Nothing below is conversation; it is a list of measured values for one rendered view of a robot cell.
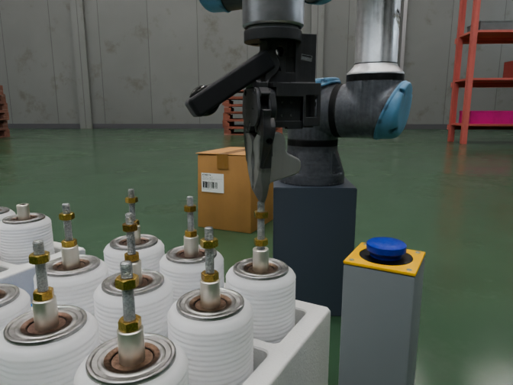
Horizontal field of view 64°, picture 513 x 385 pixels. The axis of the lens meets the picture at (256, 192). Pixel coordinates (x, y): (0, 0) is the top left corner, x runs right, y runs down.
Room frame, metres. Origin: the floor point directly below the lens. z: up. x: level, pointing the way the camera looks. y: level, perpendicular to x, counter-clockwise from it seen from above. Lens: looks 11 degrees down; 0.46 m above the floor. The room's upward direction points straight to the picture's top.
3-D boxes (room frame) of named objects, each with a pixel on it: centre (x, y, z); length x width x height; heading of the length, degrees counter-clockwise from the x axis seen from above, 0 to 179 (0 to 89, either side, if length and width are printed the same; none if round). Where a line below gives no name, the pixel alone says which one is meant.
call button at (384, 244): (0.41, -0.14, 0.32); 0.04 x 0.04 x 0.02
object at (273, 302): (0.53, -0.01, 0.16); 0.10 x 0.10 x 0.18
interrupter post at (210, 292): (0.43, 0.05, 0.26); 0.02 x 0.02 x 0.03
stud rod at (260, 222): (0.53, -0.01, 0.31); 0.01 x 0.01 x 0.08
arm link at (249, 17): (0.54, -0.02, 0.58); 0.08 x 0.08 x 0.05
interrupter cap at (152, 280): (0.49, 0.15, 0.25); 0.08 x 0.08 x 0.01
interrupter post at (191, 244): (0.59, 0.10, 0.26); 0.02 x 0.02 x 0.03
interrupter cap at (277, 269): (0.53, -0.01, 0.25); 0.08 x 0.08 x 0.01
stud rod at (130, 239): (0.49, 0.15, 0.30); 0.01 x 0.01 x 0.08
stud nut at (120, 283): (0.33, 0.11, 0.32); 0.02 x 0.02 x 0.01; 89
